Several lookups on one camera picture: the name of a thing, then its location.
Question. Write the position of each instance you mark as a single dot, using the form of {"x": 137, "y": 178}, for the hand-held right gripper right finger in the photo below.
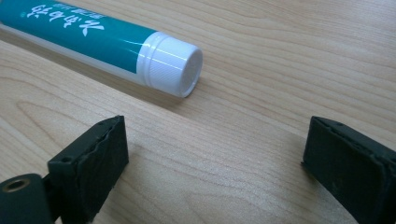
{"x": 351, "y": 165}

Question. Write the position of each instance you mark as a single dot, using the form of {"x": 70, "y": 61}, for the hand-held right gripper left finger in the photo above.
{"x": 93, "y": 161}

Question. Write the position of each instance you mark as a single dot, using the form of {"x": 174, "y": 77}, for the teal and white toothpaste tube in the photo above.
{"x": 77, "y": 37}

